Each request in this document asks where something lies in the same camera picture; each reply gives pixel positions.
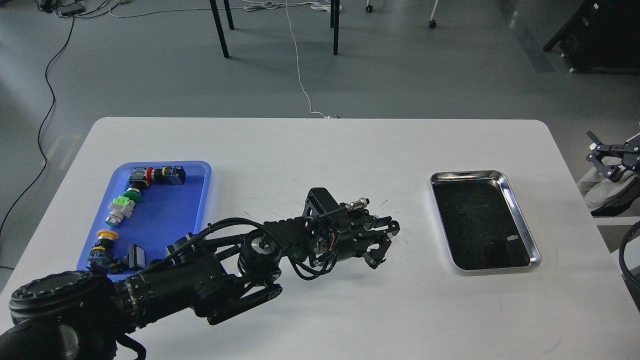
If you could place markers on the silver metal tray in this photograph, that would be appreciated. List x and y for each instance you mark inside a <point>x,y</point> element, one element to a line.
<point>493,237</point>

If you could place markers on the black square button switch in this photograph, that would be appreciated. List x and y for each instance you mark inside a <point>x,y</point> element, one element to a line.
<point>134,260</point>

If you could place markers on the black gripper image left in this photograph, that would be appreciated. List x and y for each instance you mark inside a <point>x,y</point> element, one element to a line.
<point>329,225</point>

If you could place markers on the black table leg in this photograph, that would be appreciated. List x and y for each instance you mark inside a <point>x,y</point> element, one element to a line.
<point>335,9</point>
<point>219,28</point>
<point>229,14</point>

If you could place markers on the black power strip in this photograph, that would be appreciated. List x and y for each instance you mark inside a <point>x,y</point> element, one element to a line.
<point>71,9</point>

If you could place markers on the black table leg right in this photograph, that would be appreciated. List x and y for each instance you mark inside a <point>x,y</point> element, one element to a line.
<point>335,9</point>

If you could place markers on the red push button switch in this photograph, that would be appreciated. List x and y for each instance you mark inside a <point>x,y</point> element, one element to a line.
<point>143,177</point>

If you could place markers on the blue plastic tray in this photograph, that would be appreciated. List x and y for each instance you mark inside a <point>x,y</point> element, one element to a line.
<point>165,214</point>

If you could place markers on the green push button switch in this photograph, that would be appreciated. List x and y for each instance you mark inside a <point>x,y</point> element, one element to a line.
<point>123,206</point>

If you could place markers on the yellow push button switch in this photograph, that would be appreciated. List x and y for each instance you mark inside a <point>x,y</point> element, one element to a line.
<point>101,256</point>

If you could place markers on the black table leg rear left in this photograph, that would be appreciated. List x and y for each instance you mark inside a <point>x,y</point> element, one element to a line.
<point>229,14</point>

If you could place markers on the black cabinet top right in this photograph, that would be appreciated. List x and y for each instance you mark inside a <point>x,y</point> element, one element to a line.
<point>602,36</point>

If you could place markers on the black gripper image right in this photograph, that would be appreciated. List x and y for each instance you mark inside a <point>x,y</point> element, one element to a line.
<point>627,153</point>

